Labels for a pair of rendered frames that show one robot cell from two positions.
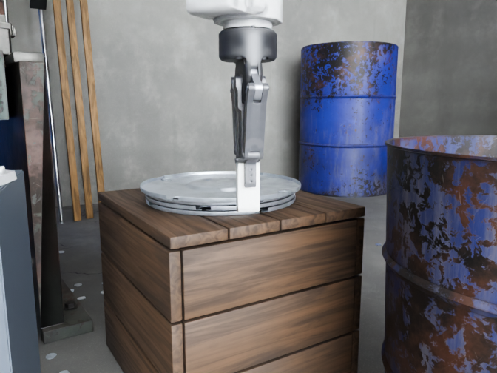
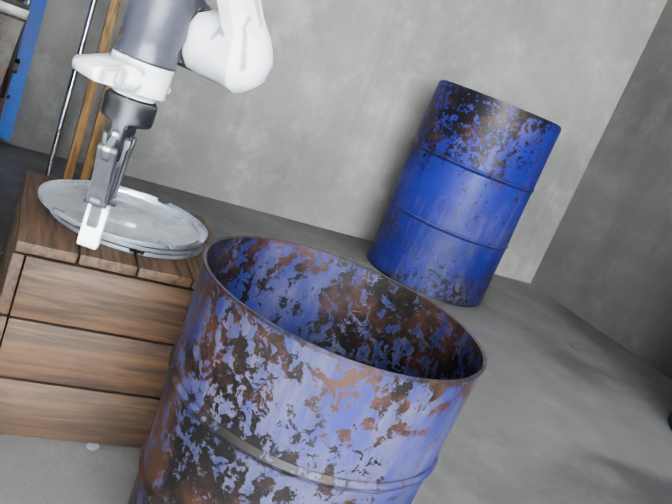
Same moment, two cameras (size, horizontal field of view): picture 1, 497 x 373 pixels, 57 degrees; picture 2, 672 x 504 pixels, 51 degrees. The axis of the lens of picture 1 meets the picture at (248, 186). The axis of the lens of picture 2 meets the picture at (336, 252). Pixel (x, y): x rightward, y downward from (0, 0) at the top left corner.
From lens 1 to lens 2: 0.60 m
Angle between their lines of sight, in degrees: 6
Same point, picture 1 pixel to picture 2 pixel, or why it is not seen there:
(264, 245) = (113, 283)
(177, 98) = not seen: hidden behind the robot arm
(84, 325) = not seen: outside the picture
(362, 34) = (548, 89)
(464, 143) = (349, 269)
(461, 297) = (175, 378)
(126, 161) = (162, 134)
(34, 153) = not seen: outside the picture
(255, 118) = (101, 172)
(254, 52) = (119, 118)
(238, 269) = (78, 293)
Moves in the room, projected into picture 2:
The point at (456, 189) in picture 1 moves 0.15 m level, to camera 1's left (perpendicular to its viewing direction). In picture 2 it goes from (200, 293) to (96, 248)
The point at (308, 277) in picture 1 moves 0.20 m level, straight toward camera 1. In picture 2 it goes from (154, 331) to (82, 365)
